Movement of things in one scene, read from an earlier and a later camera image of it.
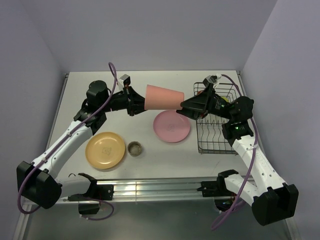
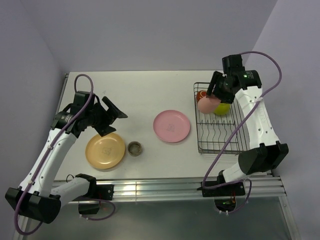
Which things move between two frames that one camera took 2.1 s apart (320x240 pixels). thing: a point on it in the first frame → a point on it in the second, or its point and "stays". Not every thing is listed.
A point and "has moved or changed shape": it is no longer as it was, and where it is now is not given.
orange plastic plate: (105, 150) stays
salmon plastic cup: (157, 98) has moved or changed shape
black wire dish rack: (211, 139) stays
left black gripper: (137, 102) → (108, 118)
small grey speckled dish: (134, 148) stays
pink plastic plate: (171, 126) stays
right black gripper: (203, 102) → (228, 98)
